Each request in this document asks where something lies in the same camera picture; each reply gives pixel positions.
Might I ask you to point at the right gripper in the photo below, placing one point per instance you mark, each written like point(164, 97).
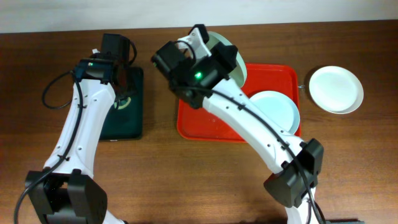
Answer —
point(227, 52)

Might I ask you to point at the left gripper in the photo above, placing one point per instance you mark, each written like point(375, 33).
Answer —
point(121, 83)

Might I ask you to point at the green dish sponge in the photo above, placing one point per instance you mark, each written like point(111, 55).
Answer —
point(122, 104)

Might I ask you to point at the mint green plate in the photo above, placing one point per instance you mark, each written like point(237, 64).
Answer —
point(239, 74)

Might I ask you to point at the white plate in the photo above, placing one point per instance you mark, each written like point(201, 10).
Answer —
point(336, 90)
point(279, 108)

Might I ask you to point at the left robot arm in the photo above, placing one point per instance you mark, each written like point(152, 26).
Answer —
point(64, 191)

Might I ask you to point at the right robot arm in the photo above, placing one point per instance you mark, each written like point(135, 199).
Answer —
point(294, 163)

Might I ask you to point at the black rectangular tray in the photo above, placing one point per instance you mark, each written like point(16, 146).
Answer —
point(126, 124)

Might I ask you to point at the red plastic tray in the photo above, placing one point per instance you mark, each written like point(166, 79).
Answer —
point(203, 126)

